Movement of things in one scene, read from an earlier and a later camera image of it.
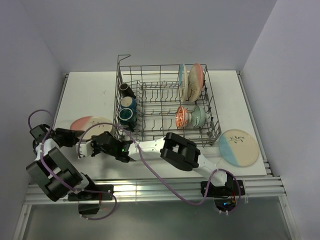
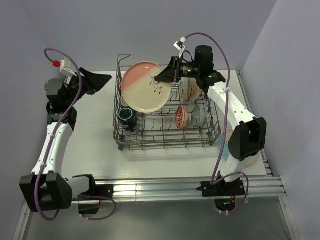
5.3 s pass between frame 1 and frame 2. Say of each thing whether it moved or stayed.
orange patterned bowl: stayed
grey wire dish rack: stayed
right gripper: moved
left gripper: moved
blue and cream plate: stayed
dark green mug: stayed
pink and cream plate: stayed
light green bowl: stayed
